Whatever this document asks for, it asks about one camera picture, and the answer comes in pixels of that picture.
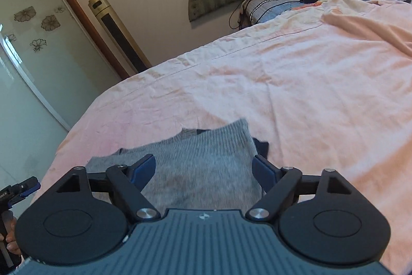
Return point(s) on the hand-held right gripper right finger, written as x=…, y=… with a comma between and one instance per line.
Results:
x=262, y=170

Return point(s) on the frosted glass door flower decals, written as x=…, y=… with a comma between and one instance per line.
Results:
x=32, y=68

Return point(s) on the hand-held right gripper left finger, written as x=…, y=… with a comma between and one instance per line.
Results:
x=145, y=169

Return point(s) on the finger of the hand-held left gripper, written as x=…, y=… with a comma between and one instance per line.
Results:
x=27, y=186

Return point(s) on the striped pillow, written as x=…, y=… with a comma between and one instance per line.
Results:
x=273, y=4

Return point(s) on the person's left hand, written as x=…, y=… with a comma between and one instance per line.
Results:
x=13, y=236

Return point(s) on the gold tower fan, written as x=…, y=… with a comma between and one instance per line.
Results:
x=119, y=33

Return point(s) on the pink bed sheet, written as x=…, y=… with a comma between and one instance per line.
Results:
x=273, y=68

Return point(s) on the grey sweater with navy sleeves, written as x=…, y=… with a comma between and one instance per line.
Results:
x=199, y=165

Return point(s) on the wooden door frame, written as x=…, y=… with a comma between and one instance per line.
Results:
x=80, y=10

